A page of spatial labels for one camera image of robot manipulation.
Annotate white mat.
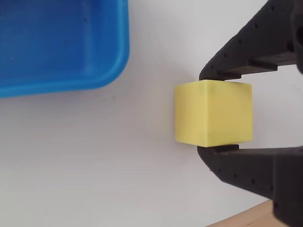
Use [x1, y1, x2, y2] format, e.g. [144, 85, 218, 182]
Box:
[0, 0, 303, 227]

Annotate yellow cube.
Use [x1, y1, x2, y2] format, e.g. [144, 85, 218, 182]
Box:
[174, 79, 253, 148]

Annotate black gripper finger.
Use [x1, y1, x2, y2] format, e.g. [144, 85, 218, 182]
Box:
[198, 0, 303, 82]
[196, 143, 303, 227]

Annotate blue rectangular plastic bin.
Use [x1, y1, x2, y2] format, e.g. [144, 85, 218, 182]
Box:
[0, 0, 130, 99]

